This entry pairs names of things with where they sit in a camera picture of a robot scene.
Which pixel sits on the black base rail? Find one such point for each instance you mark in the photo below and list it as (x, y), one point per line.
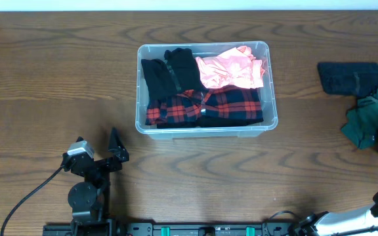
(149, 229)

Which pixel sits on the clear plastic storage container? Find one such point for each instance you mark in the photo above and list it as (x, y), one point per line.
(267, 95)

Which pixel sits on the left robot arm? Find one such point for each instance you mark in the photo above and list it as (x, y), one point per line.
(90, 198)

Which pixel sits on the pink garment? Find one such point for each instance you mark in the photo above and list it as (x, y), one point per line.
(236, 67)

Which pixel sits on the dark green garment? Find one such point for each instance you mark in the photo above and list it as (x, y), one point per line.
(362, 125)

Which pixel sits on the dark navy garment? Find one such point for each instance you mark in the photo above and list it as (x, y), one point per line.
(358, 79)

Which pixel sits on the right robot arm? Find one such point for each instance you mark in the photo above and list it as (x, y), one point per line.
(363, 221)

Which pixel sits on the red plaid flannel shirt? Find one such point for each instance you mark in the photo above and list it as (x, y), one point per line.
(228, 102)

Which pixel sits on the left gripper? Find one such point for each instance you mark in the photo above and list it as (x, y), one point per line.
(119, 157)

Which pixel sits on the black garment with grey stripe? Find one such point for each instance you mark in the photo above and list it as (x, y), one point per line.
(178, 72)

